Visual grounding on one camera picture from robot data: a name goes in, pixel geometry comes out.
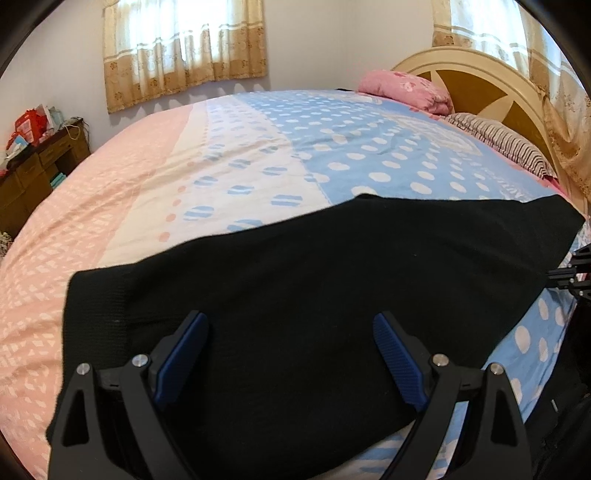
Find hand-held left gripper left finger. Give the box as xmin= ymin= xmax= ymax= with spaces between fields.
xmin=46 ymin=310 xmax=211 ymax=480

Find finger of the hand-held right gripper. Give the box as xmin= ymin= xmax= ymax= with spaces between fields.
xmin=547 ymin=244 xmax=591 ymax=303

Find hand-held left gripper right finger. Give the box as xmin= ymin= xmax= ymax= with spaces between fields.
xmin=373 ymin=311 xmax=532 ymax=480

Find black pants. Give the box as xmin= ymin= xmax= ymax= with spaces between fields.
xmin=46 ymin=193 xmax=585 ymax=480

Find striped pillow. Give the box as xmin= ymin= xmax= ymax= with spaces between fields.
xmin=438 ymin=112 xmax=557 ymax=178

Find beige patterned curtain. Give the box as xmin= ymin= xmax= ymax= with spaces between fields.
xmin=431 ymin=0 xmax=591 ymax=217
xmin=102 ymin=0 xmax=269 ymax=114

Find pink and blue dotted bedsheet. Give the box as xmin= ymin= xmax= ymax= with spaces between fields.
xmin=0 ymin=89 xmax=591 ymax=480

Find brown wooden desk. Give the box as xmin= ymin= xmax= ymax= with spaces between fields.
xmin=0 ymin=119 xmax=92 ymax=241

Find cream wooden headboard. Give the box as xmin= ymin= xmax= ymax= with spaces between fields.
xmin=392 ymin=48 xmax=587 ymax=208

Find pink pillow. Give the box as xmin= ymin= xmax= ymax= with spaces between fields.
xmin=358 ymin=70 xmax=454 ymax=116

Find red gift bag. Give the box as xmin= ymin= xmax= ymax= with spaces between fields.
xmin=14 ymin=104 xmax=51 ymax=146

